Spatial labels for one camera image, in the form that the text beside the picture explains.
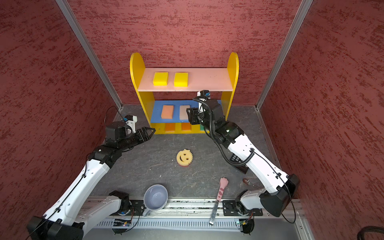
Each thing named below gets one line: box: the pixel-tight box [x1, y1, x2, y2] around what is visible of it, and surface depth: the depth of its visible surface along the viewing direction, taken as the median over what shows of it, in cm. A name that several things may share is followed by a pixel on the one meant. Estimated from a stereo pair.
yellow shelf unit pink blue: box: [130, 52, 239, 134], surface depth 80 cm
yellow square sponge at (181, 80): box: [173, 72, 189, 88], surface depth 76 cm
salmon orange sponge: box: [161, 105, 174, 120], surface depth 97 cm
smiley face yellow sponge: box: [176, 148, 193, 167], surface depth 91 cm
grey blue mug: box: [142, 184, 168, 217], surface depth 76 cm
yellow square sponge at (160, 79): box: [152, 72, 169, 86], surface depth 76 cm
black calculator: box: [229, 153, 249, 175], surface depth 88 cm
